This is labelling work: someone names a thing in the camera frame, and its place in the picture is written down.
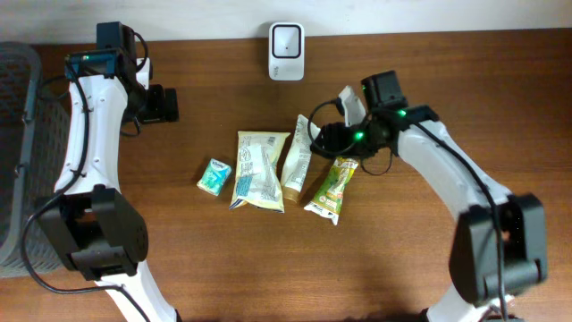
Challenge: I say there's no teal tissue pack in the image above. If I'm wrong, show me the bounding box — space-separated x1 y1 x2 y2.
197 158 232 196

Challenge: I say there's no grey plastic mesh basket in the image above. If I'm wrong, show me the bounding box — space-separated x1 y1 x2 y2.
1 42 70 278

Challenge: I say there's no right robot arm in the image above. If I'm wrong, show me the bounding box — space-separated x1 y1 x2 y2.
309 71 548 321

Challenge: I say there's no yellow white snack bag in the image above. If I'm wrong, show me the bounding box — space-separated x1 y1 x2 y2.
229 131 290 213

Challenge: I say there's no green snack pouch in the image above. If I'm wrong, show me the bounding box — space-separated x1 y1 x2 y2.
304 157 358 225

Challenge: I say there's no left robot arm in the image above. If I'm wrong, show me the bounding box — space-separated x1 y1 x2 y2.
28 21 181 321

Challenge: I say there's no left black cable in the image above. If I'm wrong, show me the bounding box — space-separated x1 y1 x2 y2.
20 30 153 322

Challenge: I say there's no white barcode scanner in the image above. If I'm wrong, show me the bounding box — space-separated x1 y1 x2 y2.
268 21 306 81

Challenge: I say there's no white tube gold cap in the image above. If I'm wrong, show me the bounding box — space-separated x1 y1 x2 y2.
281 114 320 203

